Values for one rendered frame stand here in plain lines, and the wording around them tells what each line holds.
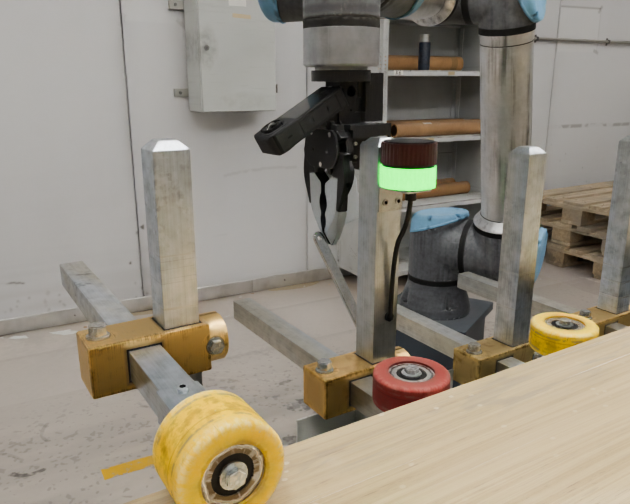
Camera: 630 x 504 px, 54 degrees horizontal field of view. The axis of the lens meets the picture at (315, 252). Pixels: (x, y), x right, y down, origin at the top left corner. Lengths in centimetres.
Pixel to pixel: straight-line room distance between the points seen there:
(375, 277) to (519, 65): 78
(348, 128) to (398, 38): 321
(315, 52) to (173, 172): 25
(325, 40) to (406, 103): 326
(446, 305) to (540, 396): 101
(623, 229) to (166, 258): 75
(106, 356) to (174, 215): 14
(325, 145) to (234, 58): 245
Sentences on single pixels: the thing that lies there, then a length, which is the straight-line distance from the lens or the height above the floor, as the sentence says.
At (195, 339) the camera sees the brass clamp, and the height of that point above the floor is 96.
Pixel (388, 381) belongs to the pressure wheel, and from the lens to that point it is 64.
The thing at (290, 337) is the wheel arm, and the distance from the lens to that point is 85.
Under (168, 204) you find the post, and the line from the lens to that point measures 57.
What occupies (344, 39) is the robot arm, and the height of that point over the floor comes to 124.
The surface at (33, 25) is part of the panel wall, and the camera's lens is 320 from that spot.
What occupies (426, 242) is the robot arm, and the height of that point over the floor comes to 80.
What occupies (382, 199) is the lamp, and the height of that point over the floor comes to 107.
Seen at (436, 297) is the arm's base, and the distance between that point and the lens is 162.
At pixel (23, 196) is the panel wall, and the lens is 323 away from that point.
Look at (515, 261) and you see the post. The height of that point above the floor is 96.
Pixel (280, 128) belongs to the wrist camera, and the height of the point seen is 115.
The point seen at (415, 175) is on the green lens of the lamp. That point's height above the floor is 111.
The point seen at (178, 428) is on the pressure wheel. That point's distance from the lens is 44.
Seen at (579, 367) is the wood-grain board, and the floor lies 90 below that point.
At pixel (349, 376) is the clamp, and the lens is 73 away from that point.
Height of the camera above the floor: 120
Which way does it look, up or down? 16 degrees down
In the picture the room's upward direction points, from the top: straight up
